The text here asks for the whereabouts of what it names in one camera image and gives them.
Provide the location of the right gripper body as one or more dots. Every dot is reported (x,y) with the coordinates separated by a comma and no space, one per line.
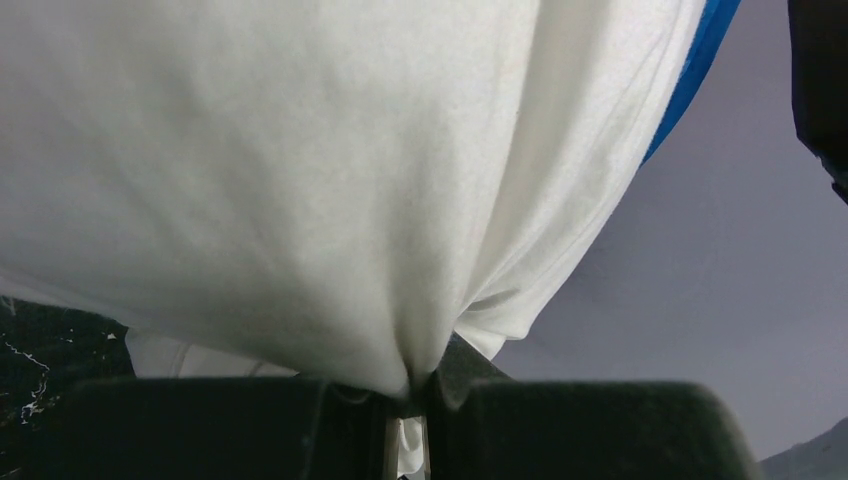
(818,37)

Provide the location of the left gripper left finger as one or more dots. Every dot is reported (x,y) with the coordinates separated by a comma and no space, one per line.
(224,428)

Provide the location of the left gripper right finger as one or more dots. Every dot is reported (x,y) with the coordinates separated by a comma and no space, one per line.
(482,424)

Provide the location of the white pillow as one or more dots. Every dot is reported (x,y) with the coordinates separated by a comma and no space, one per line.
(325,187)

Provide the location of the yellow and blue pillowcase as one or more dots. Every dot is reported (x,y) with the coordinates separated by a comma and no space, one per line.
(712,28)

